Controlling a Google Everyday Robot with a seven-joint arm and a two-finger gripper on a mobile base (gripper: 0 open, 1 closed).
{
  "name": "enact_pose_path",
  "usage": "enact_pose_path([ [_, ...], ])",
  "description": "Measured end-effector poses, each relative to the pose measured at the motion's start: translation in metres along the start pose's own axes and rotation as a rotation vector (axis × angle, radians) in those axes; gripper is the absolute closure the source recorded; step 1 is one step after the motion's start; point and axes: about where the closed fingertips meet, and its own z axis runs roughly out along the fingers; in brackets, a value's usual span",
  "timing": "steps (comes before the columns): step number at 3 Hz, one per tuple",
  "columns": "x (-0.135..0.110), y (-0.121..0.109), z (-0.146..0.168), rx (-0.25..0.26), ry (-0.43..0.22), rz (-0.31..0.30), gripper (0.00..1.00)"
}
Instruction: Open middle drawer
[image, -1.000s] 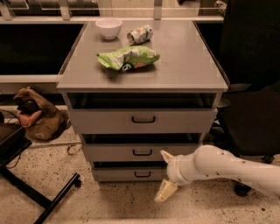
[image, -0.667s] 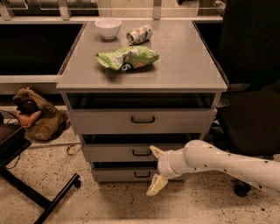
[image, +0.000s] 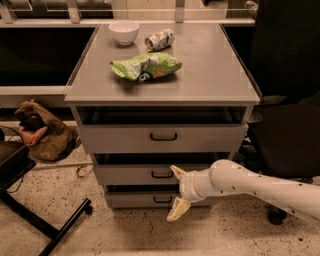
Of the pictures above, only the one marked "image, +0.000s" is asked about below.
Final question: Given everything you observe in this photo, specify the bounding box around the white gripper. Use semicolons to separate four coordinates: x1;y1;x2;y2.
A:
166;165;213;222

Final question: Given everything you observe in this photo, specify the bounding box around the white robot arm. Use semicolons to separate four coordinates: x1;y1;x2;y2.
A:
167;159;320;226

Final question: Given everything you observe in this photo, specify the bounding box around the grey top drawer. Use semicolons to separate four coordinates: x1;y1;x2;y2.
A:
79;125;248;153

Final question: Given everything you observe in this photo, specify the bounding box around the grey drawer cabinet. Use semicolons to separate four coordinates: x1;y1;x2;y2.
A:
65;23;259;195

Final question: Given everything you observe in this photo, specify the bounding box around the green chip bag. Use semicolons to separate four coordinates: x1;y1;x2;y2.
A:
110;53;182;82

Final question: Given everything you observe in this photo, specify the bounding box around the brown backpack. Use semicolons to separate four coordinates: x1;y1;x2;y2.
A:
15;100;78;161

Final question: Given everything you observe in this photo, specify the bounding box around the crushed soda can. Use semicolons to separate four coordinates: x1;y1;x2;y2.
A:
145;28;175;52

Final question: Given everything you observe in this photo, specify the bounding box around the black stand with legs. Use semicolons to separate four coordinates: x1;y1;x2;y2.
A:
0;132;93;256

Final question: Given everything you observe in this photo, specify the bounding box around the white bowl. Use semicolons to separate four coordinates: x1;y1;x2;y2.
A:
109;20;140;45

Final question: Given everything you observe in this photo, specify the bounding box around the black office chair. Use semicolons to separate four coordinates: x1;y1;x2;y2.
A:
223;0;320;225

